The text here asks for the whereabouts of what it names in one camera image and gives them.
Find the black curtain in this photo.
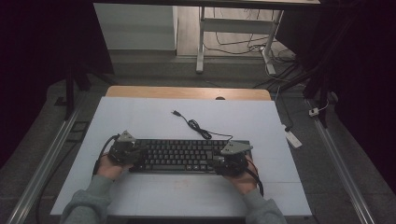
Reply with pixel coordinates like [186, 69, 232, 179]
[275, 0, 396, 194]
[0, 0, 115, 171]

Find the aluminium floor rail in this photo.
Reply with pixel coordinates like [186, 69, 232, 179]
[6, 105, 82, 224]
[305, 98, 376, 224]

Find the black keyboard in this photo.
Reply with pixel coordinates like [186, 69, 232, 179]
[128, 138, 253, 175]

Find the person's right hand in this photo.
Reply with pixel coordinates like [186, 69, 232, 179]
[223, 154, 260, 196]

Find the white desk frame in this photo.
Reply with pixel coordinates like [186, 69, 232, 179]
[194, 6, 285, 76]

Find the tangle of floor cables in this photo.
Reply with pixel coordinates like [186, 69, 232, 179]
[203, 7, 297, 64]

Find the person's left hand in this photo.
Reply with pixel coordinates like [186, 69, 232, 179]
[95, 153, 134, 182]

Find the white cabinet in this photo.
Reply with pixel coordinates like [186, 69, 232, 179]
[92, 3, 178, 51]

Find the white board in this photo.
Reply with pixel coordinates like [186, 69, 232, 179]
[49, 95, 313, 217]

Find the black metal stand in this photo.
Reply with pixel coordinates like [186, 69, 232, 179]
[303, 61, 332, 129]
[63, 61, 115, 121]

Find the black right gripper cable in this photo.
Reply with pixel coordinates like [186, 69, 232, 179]
[245, 159, 265, 198]

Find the black power cable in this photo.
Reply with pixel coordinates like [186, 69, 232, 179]
[275, 88, 295, 133]

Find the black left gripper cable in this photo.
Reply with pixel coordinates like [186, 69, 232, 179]
[92, 133, 120, 175]

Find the white power strip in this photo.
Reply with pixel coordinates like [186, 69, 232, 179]
[281, 124, 304, 149]

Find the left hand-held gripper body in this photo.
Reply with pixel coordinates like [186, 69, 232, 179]
[106, 130, 141, 166]

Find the black keyboard cable with plug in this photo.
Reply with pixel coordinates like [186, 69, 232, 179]
[171, 110, 233, 142]

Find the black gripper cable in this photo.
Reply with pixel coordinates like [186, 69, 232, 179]
[92, 133, 120, 175]
[245, 159, 265, 198]

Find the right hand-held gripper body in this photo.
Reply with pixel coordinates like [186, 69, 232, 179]
[214, 140, 254, 178]

